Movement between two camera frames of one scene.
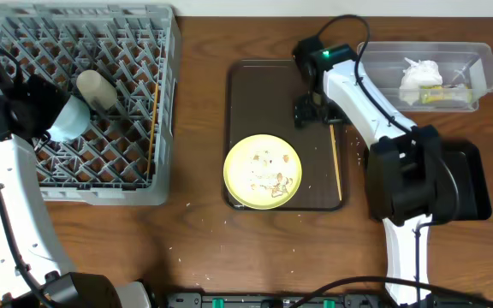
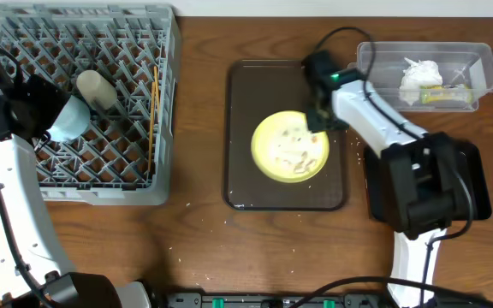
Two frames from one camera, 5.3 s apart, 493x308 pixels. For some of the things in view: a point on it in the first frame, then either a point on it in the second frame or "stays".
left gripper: x=51 y=103 stays
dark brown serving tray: x=260 y=99 stays
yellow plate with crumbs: x=262 y=171 to x=286 y=151
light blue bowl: x=73 y=121 stays
